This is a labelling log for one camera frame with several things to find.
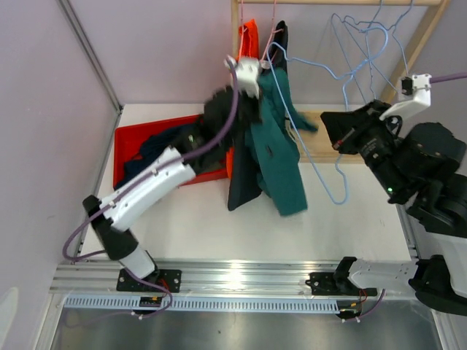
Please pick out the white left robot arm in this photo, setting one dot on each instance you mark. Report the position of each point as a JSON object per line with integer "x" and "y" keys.
{"x": 189, "y": 150}

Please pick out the orange shorts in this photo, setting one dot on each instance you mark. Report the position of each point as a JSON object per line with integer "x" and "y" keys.
{"x": 229, "y": 162}

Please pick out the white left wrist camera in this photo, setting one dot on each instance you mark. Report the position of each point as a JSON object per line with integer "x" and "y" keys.
{"x": 247, "y": 72}

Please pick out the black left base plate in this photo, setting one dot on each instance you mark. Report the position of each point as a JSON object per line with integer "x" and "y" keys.
{"x": 169, "y": 279}

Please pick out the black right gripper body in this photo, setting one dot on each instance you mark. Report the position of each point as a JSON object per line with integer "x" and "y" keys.
{"x": 377, "y": 144}

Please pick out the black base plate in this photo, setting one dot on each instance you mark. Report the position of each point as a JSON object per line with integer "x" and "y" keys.
{"x": 331, "y": 284}
{"x": 169, "y": 279}

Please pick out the teal green shorts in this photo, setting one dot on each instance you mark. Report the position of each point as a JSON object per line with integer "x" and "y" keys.
{"x": 272, "y": 147}

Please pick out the pink hanger of orange shorts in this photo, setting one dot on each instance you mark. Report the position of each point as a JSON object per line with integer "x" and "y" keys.
{"x": 242, "y": 22}

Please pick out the blue hanger of navy shorts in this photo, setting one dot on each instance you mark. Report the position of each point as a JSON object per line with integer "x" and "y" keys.
{"x": 353, "y": 39}

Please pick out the dark grey shorts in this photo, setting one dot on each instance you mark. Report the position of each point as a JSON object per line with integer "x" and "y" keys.
{"x": 244, "y": 186}

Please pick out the wooden clothes rack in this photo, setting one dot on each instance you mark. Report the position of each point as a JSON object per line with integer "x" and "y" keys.
{"x": 320, "y": 151}

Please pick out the red plastic tray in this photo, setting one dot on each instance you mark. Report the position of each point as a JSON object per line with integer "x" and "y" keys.
{"x": 144, "y": 130}

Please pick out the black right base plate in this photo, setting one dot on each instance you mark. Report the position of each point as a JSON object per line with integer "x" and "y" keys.
{"x": 331, "y": 284}

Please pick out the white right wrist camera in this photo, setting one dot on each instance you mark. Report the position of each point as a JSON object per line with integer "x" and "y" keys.
{"x": 414, "y": 96}

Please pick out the slotted grey cable duct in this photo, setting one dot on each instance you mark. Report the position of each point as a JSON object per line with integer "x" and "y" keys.
{"x": 221, "y": 304}

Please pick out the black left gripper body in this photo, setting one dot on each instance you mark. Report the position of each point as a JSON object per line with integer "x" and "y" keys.
{"x": 251, "y": 114}

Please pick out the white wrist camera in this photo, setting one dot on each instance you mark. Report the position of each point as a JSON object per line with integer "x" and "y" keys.
{"x": 414, "y": 96}
{"x": 247, "y": 72}

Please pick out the pink hanger of grey shorts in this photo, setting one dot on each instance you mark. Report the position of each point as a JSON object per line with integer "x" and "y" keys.
{"x": 263, "y": 61}

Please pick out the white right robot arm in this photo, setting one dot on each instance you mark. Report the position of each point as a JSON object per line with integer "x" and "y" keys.
{"x": 419, "y": 173}

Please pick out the navy blue shorts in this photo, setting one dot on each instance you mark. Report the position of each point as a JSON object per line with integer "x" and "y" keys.
{"x": 149, "y": 150}

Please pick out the aluminium mounting rail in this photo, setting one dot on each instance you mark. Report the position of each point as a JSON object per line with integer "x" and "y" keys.
{"x": 237, "y": 278}

